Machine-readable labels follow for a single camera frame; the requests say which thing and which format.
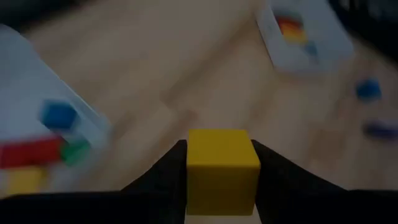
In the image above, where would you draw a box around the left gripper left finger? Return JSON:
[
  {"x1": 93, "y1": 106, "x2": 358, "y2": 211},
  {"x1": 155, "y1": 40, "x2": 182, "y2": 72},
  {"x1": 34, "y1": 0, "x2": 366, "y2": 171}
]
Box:
[{"x1": 121, "y1": 139, "x2": 188, "y2": 224}]

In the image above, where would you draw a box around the yellow long block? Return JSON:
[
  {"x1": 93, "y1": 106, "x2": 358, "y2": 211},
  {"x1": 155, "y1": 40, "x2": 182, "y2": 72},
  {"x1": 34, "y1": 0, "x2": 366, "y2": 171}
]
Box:
[{"x1": 5, "y1": 167, "x2": 48, "y2": 195}]

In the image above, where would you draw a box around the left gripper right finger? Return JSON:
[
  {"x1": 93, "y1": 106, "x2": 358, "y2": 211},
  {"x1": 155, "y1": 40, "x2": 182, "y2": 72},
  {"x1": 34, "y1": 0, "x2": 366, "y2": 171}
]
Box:
[{"x1": 251, "y1": 139, "x2": 348, "y2": 224}]

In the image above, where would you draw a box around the purple long block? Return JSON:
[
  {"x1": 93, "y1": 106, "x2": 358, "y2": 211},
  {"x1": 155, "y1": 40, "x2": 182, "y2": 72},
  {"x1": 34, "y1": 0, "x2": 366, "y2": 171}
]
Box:
[{"x1": 363, "y1": 120, "x2": 398, "y2": 140}]

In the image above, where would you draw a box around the yellow cube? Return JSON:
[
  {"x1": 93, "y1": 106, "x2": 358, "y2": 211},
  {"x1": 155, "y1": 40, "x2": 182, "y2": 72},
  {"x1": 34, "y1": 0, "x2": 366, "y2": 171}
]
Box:
[
  {"x1": 281, "y1": 27, "x2": 309, "y2": 45},
  {"x1": 185, "y1": 128, "x2": 262, "y2": 217}
]

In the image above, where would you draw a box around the blue cube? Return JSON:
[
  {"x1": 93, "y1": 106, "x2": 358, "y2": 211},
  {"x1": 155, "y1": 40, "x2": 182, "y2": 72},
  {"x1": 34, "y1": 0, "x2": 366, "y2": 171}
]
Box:
[{"x1": 355, "y1": 78, "x2": 382, "y2": 102}]

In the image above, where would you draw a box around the red long block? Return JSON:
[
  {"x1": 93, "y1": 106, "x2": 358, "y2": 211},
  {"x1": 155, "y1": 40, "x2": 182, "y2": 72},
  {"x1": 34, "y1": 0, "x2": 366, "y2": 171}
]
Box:
[{"x1": 0, "y1": 138, "x2": 65, "y2": 170}]

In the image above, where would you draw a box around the green long block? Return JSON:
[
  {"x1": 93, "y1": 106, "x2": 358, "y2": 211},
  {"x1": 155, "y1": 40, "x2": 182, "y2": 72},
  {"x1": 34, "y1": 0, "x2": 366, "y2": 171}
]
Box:
[{"x1": 60, "y1": 140, "x2": 91, "y2": 166}]

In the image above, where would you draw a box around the white plastic bin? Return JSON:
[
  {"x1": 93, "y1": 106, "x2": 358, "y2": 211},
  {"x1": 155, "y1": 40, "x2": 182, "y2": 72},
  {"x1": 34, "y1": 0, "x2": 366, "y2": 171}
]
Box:
[
  {"x1": 256, "y1": 0, "x2": 355, "y2": 76},
  {"x1": 0, "y1": 23, "x2": 113, "y2": 200}
]

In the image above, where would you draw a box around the blue long block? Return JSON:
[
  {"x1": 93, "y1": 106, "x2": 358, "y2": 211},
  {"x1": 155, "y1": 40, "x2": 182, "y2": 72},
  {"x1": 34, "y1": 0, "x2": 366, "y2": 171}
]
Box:
[{"x1": 39, "y1": 100, "x2": 79, "y2": 131}]

